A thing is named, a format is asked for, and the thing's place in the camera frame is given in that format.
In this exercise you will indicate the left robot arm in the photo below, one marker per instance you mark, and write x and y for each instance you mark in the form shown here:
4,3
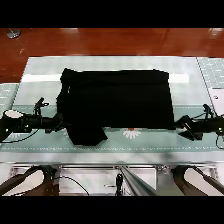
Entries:
20,122

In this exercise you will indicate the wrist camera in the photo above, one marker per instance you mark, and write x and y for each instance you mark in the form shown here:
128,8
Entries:
208,111
39,106

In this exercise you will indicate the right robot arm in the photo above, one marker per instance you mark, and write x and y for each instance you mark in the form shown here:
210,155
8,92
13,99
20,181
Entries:
215,126

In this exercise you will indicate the black garment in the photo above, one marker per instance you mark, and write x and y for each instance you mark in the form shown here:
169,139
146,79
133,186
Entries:
116,100

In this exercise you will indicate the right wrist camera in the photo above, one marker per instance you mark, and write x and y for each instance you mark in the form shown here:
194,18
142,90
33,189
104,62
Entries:
208,111

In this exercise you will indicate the silver frame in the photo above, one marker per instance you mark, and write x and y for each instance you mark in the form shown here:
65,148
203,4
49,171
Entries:
143,183

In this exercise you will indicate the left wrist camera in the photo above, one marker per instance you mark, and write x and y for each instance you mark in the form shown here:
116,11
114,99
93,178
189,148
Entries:
39,106

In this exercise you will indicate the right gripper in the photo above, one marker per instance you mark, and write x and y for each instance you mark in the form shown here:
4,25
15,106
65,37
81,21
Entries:
197,126

